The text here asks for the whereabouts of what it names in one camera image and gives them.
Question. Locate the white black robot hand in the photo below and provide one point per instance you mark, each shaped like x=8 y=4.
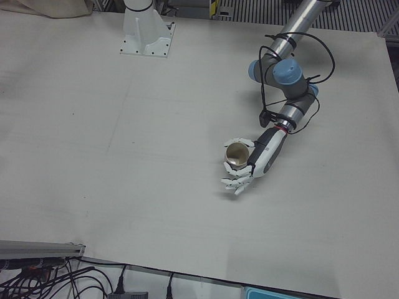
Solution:
x=268 y=152

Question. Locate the beige paper cup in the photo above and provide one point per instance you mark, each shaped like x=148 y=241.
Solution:
x=237 y=154

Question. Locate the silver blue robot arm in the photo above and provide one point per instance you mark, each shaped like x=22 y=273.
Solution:
x=288 y=73

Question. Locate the teal plastic bin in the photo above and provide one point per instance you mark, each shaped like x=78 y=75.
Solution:
x=290 y=293

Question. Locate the grey power adapter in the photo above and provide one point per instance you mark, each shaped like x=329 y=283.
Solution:
x=127 y=295

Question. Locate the beige cloth bag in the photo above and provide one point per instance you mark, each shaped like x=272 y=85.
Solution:
x=46 y=7

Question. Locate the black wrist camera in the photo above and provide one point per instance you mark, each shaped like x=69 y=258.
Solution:
x=265 y=118

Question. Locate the white mounting pedestal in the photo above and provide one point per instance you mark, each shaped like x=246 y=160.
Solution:
x=146 y=34

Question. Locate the aluminium profile post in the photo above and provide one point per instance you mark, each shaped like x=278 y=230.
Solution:
x=40 y=247

